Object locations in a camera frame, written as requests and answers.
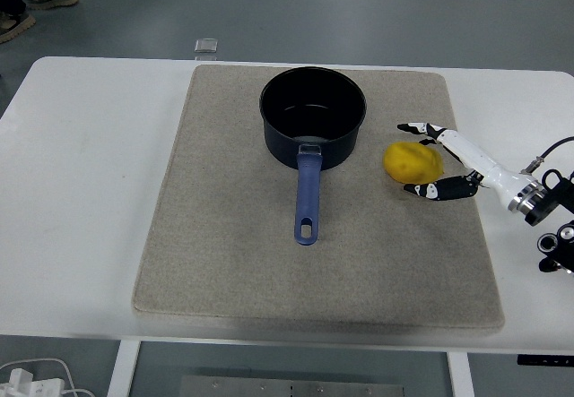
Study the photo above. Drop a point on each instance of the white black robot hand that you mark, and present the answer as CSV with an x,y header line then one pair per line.
x,y
475,157

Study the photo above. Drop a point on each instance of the yellow potato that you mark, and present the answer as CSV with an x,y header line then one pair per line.
x,y
410,164

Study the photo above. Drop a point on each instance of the black table control panel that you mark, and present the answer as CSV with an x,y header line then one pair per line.
x,y
545,360

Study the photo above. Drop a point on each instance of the white table leg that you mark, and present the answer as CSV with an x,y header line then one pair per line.
x,y
461,377
122,370

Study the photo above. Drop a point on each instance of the beige fabric mat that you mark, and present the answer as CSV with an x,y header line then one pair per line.
x,y
224,258

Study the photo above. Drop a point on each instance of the grey metal plate with screws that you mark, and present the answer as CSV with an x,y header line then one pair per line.
x,y
291,388

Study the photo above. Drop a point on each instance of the white power strip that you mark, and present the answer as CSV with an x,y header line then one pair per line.
x,y
31,385

